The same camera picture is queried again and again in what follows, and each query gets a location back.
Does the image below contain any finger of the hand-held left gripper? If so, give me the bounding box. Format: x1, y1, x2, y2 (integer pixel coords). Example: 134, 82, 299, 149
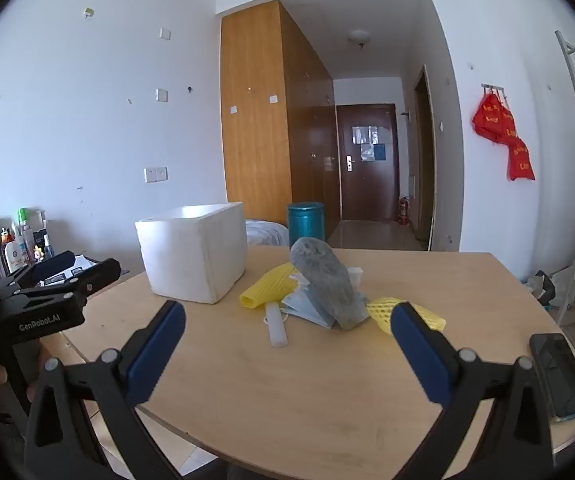
12, 258, 122, 312
0, 250, 76, 293

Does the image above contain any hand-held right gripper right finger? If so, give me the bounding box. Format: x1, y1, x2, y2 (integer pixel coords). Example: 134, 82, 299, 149
390, 301, 554, 480

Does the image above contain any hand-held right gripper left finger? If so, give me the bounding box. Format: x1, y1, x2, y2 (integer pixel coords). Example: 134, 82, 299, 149
24, 300, 188, 480

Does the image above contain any yellow foam net sleeve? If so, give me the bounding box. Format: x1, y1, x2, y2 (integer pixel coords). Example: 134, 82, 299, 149
366, 297, 447, 334
239, 262, 299, 311

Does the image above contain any white foam box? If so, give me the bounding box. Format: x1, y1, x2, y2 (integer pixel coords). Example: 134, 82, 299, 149
135, 202, 248, 305

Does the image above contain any white foam stick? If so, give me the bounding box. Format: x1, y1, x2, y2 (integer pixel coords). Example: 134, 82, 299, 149
264, 302, 289, 349

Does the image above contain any grey sock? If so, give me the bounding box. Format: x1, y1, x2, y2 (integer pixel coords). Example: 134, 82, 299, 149
289, 237, 371, 331

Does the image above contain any printed paper leaflet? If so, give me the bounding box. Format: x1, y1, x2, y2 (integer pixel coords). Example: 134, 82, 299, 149
41, 254, 99, 287

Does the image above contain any white lotion bottle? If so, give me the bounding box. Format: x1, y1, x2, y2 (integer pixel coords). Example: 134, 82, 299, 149
5, 240, 29, 274

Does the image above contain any green cap spray can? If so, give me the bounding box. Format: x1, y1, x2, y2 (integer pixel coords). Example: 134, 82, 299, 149
16, 208, 36, 257

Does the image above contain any black smartphone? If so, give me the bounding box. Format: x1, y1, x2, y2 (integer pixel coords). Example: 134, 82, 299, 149
529, 332, 575, 422

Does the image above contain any pale blue bed sheet pile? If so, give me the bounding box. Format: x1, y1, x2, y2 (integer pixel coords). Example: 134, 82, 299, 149
244, 219, 291, 247

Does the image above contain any teal cup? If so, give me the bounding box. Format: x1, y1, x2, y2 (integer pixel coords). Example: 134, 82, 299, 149
287, 202, 326, 249

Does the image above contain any dark brown entrance door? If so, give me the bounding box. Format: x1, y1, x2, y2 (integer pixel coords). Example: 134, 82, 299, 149
336, 103, 399, 222

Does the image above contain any wooden wardrobe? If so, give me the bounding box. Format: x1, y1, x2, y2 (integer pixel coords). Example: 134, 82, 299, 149
220, 0, 341, 235

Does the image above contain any side door frame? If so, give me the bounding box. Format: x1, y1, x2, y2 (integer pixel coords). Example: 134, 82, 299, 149
413, 64, 437, 252

